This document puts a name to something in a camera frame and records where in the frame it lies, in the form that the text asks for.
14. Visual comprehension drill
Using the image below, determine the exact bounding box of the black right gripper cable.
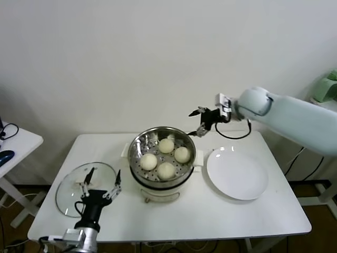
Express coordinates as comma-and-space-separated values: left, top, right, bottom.
215, 119, 252, 140

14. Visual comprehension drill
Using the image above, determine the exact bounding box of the white electric cooker pot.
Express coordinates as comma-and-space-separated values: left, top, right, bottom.
120, 142, 204, 204

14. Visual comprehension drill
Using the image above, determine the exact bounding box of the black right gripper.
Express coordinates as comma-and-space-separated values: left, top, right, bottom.
187, 106, 230, 138

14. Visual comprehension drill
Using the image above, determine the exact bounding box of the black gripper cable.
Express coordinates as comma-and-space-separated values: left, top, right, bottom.
75, 200, 85, 219
215, 119, 252, 140

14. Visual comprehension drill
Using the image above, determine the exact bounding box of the blue computer mouse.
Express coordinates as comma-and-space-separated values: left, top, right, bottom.
0, 150, 14, 167

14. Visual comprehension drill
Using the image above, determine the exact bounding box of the white floor cable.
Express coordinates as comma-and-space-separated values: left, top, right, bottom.
0, 193, 39, 209

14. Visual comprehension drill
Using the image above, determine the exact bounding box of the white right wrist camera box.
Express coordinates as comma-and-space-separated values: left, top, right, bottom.
214, 93, 233, 117

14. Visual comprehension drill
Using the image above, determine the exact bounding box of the white steamed baozi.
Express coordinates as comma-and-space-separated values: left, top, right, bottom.
157, 162, 176, 181
140, 153, 158, 171
158, 138, 175, 154
174, 147, 191, 163

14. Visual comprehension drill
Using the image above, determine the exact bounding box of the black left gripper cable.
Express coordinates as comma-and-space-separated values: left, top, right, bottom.
75, 200, 85, 219

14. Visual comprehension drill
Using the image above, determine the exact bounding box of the glass lid with white handle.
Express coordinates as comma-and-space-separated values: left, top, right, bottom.
54, 162, 118, 218

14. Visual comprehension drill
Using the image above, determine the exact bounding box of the white side table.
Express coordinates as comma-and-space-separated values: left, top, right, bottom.
0, 128, 44, 229

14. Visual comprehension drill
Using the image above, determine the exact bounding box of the white round plate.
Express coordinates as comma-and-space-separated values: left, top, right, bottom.
206, 147, 269, 201

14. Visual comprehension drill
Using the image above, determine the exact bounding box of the green appliance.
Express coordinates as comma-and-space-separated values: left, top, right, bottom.
313, 69, 337, 103

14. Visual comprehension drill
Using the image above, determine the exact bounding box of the black cable on side table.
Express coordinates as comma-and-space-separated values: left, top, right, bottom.
0, 123, 19, 142

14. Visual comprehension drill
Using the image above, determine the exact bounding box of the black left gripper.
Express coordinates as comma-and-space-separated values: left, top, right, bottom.
74, 167, 122, 230

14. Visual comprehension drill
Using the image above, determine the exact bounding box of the stainless steel steamer basket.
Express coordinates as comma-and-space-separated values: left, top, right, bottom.
127, 126, 196, 190

